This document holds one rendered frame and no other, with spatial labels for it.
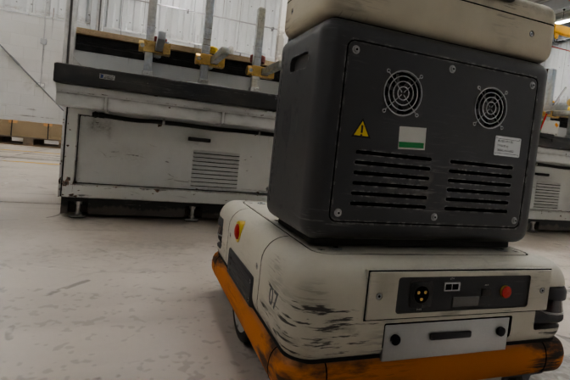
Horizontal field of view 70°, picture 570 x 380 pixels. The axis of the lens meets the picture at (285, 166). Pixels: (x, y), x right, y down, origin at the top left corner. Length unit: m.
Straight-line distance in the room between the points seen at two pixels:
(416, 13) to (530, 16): 0.28
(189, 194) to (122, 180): 0.34
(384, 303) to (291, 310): 0.16
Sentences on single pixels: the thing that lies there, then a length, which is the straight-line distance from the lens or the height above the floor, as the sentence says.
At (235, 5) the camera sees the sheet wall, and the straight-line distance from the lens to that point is 9.74.
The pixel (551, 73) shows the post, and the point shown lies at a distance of 3.23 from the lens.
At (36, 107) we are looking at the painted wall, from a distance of 9.30.
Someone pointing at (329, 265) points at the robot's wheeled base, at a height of 0.27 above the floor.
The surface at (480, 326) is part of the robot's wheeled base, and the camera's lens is 0.88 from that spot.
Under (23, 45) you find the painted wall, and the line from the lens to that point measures 9.46.
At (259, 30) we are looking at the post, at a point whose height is 1.00.
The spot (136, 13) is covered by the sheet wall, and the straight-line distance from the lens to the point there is 9.41.
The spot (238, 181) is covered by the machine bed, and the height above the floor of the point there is 0.23.
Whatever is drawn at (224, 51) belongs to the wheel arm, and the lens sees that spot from 1.74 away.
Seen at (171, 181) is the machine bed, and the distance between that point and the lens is 2.22.
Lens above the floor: 0.46
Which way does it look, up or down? 3 degrees down
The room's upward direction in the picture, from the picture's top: 6 degrees clockwise
